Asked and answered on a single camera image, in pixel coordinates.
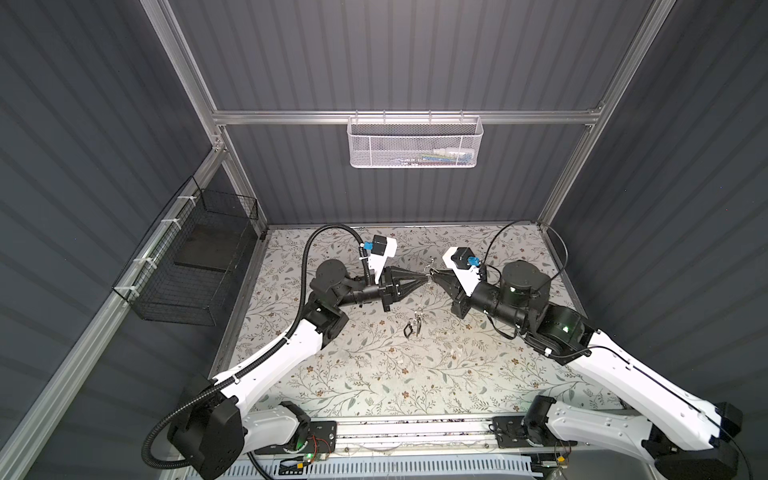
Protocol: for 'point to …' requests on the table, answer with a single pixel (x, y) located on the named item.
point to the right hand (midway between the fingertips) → (438, 275)
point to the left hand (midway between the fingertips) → (428, 280)
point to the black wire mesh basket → (188, 264)
